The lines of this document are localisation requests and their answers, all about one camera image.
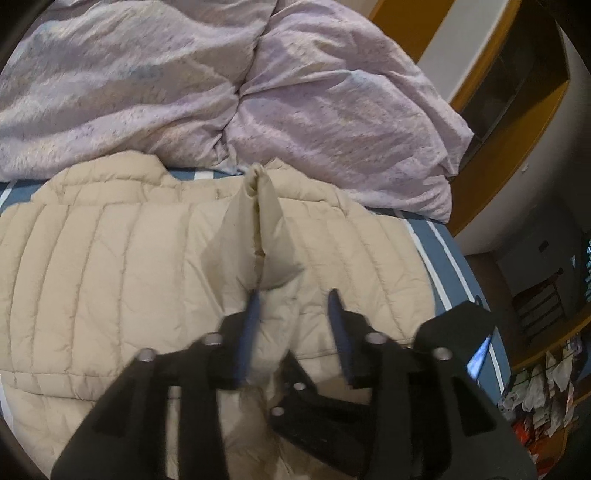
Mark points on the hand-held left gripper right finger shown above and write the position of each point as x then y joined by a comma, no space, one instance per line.
339,337

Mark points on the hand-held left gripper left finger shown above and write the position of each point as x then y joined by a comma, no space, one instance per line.
247,334

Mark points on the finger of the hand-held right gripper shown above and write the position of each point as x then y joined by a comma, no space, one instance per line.
318,424

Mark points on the beige puffer jacket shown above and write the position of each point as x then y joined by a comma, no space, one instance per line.
120,277

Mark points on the blue striped bed sheet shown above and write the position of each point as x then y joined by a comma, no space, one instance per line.
455,272

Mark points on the dark wooden chair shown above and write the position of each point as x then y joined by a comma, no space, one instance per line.
538,307

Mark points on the cluttered wooden shelf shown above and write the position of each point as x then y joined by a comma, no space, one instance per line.
545,392

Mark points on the lilac duvet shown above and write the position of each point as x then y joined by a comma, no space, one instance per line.
300,101

